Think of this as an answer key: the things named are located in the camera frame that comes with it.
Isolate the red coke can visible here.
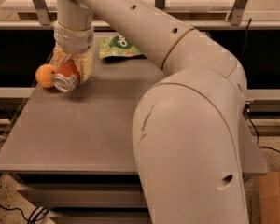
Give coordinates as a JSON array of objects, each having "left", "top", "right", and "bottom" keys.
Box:
[{"left": 53, "top": 64, "right": 80, "bottom": 92}]

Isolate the metal rail frame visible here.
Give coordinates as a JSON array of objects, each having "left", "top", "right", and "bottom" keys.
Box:
[{"left": 0, "top": 0, "right": 280, "bottom": 30}]

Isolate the black cable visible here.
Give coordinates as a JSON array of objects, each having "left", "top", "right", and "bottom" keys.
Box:
[
  {"left": 237, "top": 17, "right": 280, "bottom": 157},
  {"left": 0, "top": 196, "right": 50, "bottom": 224}
]

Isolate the orange fruit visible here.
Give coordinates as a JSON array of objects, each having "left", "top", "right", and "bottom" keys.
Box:
[{"left": 35, "top": 64, "right": 56, "bottom": 88}]

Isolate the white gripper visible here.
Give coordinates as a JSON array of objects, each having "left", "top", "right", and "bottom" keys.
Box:
[{"left": 53, "top": 21, "right": 93, "bottom": 84}]

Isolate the cardboard box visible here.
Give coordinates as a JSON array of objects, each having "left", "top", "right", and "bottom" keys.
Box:
[{"left": 259, "top": 172, "right": 280, "bottom": 224}]

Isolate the black cable right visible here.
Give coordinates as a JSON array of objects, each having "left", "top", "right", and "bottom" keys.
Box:
[{"left": 237, "top": 17, "right": 280, "bottom": 157}]

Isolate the green snack bag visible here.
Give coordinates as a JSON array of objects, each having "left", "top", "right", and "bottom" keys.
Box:
[{"left": 99, "top": 35, "right": 142, "bottom": 59}]

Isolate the black cable bottom left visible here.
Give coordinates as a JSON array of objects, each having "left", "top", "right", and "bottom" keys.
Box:
[{"left": 0, "top": 196, "right": 50, "bottom": 224}]

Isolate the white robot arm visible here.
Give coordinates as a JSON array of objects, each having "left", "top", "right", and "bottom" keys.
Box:
[{"left": 72, "top": 0, "right": 248, "bottom": 224}]

